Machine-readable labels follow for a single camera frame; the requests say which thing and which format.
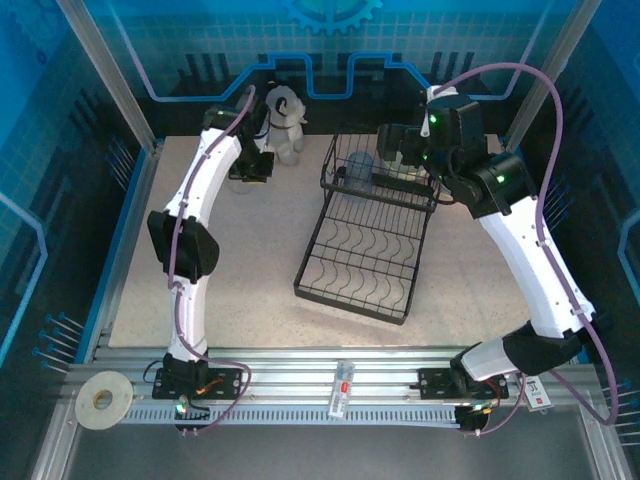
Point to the aluminium frame post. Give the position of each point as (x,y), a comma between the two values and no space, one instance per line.
(547,50)
(109,75)

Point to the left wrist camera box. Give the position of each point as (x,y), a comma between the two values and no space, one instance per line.
(263,140)

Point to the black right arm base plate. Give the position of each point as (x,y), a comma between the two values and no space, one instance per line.
(435,382)

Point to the small lit circuit board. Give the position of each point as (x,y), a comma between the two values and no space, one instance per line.
(475,410)
(182,407)

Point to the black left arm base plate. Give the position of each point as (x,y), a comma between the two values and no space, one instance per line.
(225,382)

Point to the white tape roll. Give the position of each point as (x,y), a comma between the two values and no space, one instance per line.
(87,410)

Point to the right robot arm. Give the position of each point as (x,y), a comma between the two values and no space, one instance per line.
(530,260)

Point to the aluminium table side rail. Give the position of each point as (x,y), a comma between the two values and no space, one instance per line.
(131,225)

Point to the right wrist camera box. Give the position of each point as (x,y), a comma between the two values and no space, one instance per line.
(442,91)

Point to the white printed card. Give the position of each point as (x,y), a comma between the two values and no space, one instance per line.
(536,395)

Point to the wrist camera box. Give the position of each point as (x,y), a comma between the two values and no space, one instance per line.
(442,91)
(263,140)

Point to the aluminium front rail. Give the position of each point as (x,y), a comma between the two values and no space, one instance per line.
(300,380)

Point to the grey plush dog toy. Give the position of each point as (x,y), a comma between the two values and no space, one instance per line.
(287,130)

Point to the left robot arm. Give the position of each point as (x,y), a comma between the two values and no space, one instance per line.
(210,165)

